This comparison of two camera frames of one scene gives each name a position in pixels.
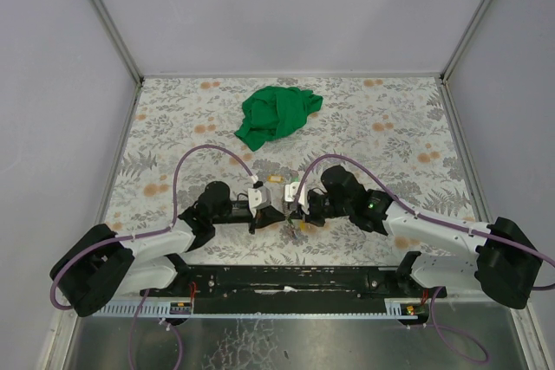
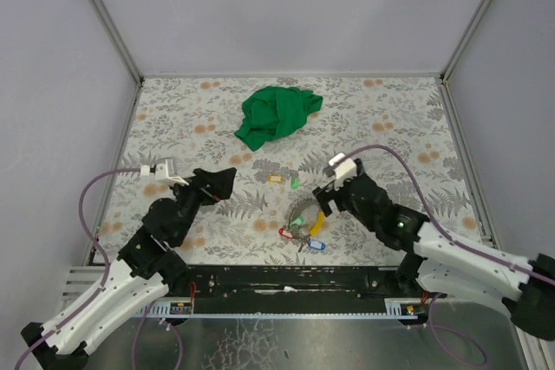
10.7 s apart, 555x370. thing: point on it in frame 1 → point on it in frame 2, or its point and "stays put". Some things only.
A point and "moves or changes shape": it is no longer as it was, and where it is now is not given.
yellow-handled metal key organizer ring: x=302 y=222 moves or changes shape
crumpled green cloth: x=273 y=113 stays put
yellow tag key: x=275 y=178 stays put
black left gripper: x=252 y=219 → x=201 y=186
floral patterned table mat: x=395 y=133 stays put
